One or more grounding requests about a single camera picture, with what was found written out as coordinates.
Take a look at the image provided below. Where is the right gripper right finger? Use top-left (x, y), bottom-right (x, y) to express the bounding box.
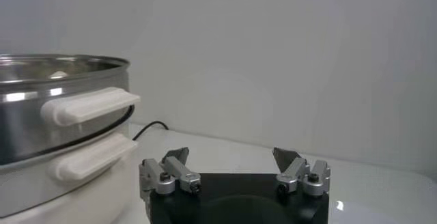
top-left (272, 146), bottom-right (332, 198)

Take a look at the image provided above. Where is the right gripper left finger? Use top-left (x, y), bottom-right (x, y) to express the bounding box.
top-left (138, 146), bottom-right (203, 201)

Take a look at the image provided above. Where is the stainless steel steamer basket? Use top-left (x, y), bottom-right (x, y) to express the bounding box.
top-left (0, 53), bottom-right (141, 167)

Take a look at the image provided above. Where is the white electric cooker base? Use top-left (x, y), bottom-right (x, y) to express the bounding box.
top-left (0, 122), bottom-right (139, 224)

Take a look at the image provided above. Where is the black cooker power cord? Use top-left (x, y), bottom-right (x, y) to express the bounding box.
top-left (132, 120), bottom-right (170, 142)

